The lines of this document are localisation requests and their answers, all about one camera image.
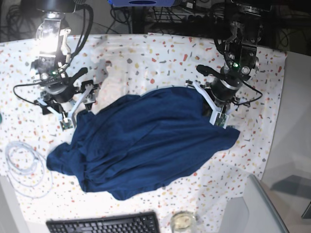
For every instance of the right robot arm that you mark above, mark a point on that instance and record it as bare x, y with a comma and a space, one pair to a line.
55, 55

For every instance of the black keyboard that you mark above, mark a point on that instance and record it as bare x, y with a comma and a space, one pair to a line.
135, 223

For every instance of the black power strip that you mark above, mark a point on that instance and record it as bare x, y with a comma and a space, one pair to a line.
165, 17

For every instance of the glass jar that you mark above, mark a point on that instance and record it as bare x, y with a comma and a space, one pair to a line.
183, 222

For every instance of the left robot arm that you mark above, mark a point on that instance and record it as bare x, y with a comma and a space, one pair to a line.
240, 55

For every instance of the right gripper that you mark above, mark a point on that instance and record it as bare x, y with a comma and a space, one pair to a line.
64, 100

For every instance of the dark blue t-shirt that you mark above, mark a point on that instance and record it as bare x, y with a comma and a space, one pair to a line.
138, 143

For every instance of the blue box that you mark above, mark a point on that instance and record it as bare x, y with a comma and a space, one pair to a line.
142, 3

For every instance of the terrazzo patterned tablecloth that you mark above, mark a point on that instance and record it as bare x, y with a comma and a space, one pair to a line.
136, 64

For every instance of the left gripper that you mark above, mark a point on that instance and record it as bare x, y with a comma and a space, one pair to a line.
219, 110

